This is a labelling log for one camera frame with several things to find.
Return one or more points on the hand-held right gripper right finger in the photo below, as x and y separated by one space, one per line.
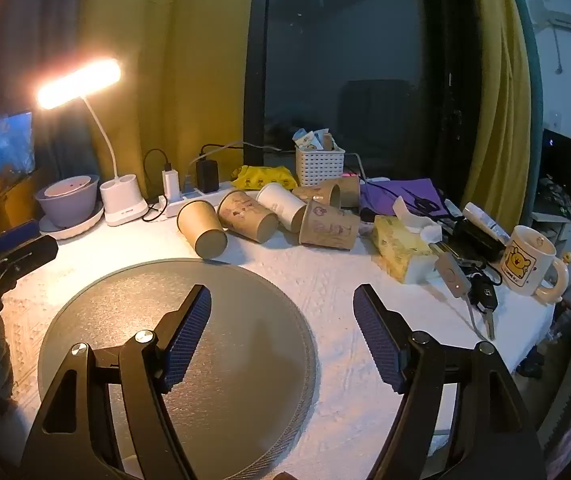
380 340

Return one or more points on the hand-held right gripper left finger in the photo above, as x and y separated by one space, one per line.
188 340

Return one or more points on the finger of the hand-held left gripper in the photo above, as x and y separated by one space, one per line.
35 254
15 235

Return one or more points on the plain brown paper cup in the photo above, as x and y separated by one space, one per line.
198 222

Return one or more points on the printed brown paper cup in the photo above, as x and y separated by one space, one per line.
243 212
348 191
328 227

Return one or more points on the white paper cup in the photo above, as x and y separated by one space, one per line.
280 202

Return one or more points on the purple bowl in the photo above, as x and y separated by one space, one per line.
65 210

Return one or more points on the white plate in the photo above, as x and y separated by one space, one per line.
87 224

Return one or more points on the grey round tray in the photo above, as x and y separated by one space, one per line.
245 320

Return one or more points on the white tablecloth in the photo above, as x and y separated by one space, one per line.
335 280

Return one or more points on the lit screen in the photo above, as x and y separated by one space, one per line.
0 145

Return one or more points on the yellow tissue pack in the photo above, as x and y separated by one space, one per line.
400 247

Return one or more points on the white key fob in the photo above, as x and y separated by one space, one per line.
453 275

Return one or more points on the white desk lamp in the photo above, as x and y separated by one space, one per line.
121 202

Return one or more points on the black car key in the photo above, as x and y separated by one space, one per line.
483 295

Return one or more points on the white power strip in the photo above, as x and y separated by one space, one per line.
175 206

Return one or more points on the black pouch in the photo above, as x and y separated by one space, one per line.
475 240

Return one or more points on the purple cloth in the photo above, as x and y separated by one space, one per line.
390 192

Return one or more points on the white charger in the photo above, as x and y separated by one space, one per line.
170 184

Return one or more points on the white tube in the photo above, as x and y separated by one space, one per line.
485 222

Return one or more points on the black charger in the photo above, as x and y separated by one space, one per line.
208 176

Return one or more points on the white mug with yellow bear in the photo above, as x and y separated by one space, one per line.
525 260

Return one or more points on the yellow printed packet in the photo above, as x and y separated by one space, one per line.
265 176

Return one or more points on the white plastic basket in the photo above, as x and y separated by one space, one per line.
319 167

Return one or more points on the small yellow figure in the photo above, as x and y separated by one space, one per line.
568 258

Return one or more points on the brown sachet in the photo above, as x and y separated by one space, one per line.
325 140

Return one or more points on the printed sachet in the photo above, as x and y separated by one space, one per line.
303 138

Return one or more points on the yellow curtain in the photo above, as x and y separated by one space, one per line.
175 60
500 85

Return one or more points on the black window frame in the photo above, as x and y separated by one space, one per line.
258 50

